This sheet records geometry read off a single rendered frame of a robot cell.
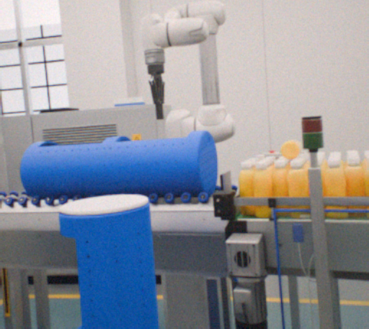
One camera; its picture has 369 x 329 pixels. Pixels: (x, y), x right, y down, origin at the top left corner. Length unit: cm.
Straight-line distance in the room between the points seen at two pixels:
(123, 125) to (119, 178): 167
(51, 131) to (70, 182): 180
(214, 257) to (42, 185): 85
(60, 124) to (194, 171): 216
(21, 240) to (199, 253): 87
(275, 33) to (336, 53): 61
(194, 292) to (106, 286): 121
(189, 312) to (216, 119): 105
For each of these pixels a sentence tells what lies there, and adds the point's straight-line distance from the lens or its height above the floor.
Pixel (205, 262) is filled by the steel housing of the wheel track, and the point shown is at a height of 69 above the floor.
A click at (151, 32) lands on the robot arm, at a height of 166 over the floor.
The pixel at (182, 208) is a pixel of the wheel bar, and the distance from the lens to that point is 182.
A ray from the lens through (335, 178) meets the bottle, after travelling 161.
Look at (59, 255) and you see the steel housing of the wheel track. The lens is 219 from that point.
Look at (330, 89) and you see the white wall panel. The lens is 459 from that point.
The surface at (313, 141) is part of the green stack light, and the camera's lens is 140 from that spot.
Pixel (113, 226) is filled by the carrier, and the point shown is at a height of 98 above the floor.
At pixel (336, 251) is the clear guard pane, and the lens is 158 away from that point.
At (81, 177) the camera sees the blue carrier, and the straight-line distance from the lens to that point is 199.
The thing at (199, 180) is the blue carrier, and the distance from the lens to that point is 176.
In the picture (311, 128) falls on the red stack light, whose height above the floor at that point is 122.
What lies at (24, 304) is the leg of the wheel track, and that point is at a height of 46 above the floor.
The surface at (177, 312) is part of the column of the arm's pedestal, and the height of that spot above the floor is 25.
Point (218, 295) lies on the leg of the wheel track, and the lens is 191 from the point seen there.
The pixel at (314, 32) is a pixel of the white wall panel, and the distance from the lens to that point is 464.
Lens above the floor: 126
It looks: 3 degrees down
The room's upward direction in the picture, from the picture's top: 4 degrees counter-clockwise
